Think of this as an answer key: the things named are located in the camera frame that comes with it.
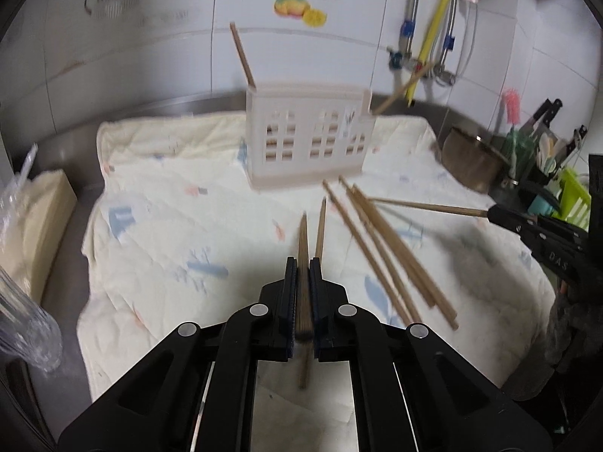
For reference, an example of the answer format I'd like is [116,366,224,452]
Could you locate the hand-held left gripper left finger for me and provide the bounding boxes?
[59,255,298,452]

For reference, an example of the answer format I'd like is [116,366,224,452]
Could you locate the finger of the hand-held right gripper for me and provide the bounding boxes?
[516,231,587,287]
[487,204,591,251]

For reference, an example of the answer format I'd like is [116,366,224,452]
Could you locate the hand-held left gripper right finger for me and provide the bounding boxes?
[309,257,550,452]

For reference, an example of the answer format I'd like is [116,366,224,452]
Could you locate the brown wooden chopstick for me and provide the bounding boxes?
[374,62,436,116]
[296,213,314,344]
[298,198,328,391]
[322,179,415,329]
[366,196,491,217]
[338,174,425,325]
[229,22,257,89]
[351,184,459,331]
[347,191,437,308]

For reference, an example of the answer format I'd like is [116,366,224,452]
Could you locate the beige plastic chopstick holder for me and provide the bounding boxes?
[245,82,378,191]

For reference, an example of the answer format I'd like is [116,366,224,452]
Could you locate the person's right hand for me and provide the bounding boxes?
[545,286,603,402]

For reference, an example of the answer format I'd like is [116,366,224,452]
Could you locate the green plastic rack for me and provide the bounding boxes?
[551,167,592,231]

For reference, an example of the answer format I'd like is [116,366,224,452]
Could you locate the green glass utensil jar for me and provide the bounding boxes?
[506,127,538,182]

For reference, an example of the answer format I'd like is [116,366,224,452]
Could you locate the white plastic spatula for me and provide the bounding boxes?
[537,134,557,173]

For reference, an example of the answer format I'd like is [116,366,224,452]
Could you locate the metal bowl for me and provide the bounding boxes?
[440,127,512,194]

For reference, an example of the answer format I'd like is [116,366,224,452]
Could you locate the pink bottle brush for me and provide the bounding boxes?
[502,89,521,128]

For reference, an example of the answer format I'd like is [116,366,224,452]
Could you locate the cream printed quilted cloth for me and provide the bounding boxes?
[78,113,557,401]

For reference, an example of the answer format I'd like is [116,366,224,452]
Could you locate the metal pipe valve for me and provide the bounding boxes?
[431,63,458,86]
[387,47,425,73]

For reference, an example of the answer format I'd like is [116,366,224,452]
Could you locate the metal water pipe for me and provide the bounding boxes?
[400,0,425,64]

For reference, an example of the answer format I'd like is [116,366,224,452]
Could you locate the beige paper stack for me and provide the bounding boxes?
[0,167,78,302]

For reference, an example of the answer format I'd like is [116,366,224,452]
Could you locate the clear plastic bag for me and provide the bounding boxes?
[0,144,39,255]

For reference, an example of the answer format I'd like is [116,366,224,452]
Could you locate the braided metal hose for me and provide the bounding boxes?
[436,0,460,81]

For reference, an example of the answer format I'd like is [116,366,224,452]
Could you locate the yellow gas hose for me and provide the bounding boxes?
[403,0,467,107]

